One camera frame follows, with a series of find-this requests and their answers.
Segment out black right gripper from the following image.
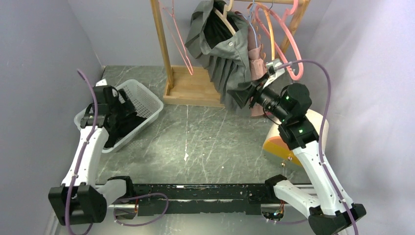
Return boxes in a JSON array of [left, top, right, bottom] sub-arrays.
[[227, 72, 290, 122]]

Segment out pink pleated skirt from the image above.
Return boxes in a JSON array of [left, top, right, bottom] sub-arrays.
[[247, 25, 268, 118]]

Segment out grey skirt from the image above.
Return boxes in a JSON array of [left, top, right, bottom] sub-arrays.
[[185, 0, 251, 117]]

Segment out beige wooden hanger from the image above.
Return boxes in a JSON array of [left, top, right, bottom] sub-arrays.
[[212, 0, 236, 35]]

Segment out thin pink wire hanger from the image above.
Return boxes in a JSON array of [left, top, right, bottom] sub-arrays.
[[159, 0, 194, 75]]

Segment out black skirt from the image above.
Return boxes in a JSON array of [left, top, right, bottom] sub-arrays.
[[104, 112, 147, 148]]

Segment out blue wire hanger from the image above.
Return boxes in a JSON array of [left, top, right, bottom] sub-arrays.
[[236, 0, 260, 51]]

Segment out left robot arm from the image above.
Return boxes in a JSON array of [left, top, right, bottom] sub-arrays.
[[48, 85, 136, 226]]

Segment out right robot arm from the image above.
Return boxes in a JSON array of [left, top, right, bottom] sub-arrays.
[[227, 75, 367, 235]]

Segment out orange wavy plastic hanger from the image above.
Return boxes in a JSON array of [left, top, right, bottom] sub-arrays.
[[253, 3, 276, 60]]

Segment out thick pink plastic hanger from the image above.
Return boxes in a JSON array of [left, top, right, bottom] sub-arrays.
[[254, 0, 310, 63]]

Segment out wooden clothes rack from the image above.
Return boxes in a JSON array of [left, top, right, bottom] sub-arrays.
[[149, 0, 311, 108]]

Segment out cream cylinder with orange base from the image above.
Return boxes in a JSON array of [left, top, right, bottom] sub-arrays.
[[262, 109, 329, 168]]

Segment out white plastic laundry basket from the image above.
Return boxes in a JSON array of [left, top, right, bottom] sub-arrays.
[[74, 79, 163, 153]]

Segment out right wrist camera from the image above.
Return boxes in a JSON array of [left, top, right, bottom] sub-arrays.
[[261, 59, 286, 89]]

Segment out black base frame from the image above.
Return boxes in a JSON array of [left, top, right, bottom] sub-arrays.
[[114, 174, 285, 216]]

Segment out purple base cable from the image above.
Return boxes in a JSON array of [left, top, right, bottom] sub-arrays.
[[113, 193, 169, 227]]

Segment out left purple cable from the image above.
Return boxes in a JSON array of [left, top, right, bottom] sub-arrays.
[[64, 69, 99, 235]]

